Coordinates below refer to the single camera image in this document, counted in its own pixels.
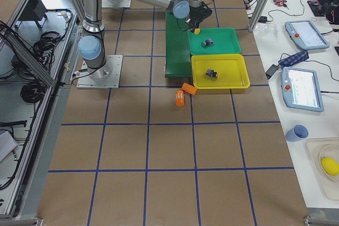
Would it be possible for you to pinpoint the dark push button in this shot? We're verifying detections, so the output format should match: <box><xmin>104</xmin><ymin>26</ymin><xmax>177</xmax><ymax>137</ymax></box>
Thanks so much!
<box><xmin>201</xmin><ymin>38</ymin><xmax>213</xmax><ymax>48</ymax></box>

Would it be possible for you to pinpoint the blue plastic cup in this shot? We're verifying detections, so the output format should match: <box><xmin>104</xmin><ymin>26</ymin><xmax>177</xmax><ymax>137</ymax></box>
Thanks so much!
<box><xmin>286</xmin><ymin>124</ymin><xmax>309</xmax><ymax>142</ymax></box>

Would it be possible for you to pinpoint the clear plastic bin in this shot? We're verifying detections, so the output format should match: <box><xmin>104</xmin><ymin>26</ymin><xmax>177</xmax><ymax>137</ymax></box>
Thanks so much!
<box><xmin>305</xmin><ymin>138</ymin><xmax>338</xmax><ymax>201</ymax></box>

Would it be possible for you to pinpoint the yellow plastic tray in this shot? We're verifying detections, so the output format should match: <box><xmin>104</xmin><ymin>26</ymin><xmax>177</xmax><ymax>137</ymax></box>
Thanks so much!
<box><xmin>191</xmin><ymin>53</ymin><xmax>250</xmax><ymax>89</ymax></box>

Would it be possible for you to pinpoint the yellow push button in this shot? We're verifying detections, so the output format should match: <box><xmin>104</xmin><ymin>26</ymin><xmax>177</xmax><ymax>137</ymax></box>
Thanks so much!
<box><xmin>206</xmin><ymin>69</ymin><xmax>219</xmax><ymax>78</ymax></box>
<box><xmin>193</xmin><ymin>28</ymin><xmax>200</xmax><ymax>35</ymax></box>

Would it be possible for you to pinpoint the black power adapter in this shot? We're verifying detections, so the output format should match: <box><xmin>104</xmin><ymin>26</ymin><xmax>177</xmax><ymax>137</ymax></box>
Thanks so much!
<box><xmin>265</xmin><ymin>64</ymin><xmax>279</xmax><ymax>80</ymax></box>

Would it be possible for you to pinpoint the green conveyor belt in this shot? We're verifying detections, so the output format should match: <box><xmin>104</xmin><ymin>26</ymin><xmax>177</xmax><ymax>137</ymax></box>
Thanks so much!
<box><xmin>165</xmin><ymin>11</ymin><xmax>192</xmax><ymax>78</ymax></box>

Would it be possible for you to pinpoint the green plastic tray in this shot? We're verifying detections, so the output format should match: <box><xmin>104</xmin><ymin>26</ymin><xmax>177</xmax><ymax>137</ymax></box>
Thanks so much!
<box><xmin>188</xmin><ymin>28</ymin><xmax>242</xmax><ymax>55</ymax></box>

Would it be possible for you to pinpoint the orange cylinder with 4680 label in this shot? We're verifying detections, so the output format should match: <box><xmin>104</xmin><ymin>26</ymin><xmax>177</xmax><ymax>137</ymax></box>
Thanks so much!
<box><xmin>175</xmin><ymin>89</ymin><xmax>185</xmax><ymax>107</ymax></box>

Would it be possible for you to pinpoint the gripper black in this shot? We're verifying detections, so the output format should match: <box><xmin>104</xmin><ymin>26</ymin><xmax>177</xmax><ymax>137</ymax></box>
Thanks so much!
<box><xmin>186</xmin><ymin>2</ymin><xmax>212</xmax><ymax>29</ymax></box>

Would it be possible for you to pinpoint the far teach pendant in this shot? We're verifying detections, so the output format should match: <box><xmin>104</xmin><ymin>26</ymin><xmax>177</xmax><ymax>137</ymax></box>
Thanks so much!
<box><xmin>284</xmin><ymin>20</ymin><xmax>329</xmax><ymax>50</ymax></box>

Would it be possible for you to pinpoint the yellow lemon toy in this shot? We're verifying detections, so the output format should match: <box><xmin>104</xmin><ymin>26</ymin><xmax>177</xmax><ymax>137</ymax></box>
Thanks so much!
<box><xmin>320</xmin><ymin>157</ymin><xmax>338</xmax><ymax>176</ymax></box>

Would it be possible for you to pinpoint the plain orange cylinder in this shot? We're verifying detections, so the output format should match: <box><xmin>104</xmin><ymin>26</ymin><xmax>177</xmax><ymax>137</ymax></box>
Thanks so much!
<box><xmin>182</xmin><ymin>83</ymin><xmax>197</xmax><ymax>95</ymax></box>

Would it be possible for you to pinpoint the teach pendant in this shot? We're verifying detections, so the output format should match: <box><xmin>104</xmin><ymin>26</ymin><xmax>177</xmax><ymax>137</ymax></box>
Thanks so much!
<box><xmin>281</xmin><ymin>67</ymin><xmax>324</xmax><ymax>112</ymax></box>
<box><xmin>284</xmin><ymin>20</ymin><xmax>329</xmax><ymax>50</ymax></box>

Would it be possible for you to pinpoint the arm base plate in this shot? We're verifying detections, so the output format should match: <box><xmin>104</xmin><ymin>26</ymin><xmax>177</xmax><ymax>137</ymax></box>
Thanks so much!
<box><xmin>102</xmin><ymin>0</ymin><xmax>131</xmax><ymax>9</ymax></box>
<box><xmin>76</xmin><ymin>55</ymin><xmax>123</xmax><ymax>89</ymax></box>

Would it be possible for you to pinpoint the blue plaid pouch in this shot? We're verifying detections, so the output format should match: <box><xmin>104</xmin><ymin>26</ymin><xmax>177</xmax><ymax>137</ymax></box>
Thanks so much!
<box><xmin>278</xmin><ymin>50</ymin><xmax>309</xmax><ymax>67</ymax></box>

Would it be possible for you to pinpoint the near teach pendant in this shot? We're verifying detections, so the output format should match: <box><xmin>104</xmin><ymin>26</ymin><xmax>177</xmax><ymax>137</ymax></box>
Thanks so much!
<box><xmin>281</xmin><ymin>67</ymin><xmax>324</xmax><ymax>112</ymax></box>

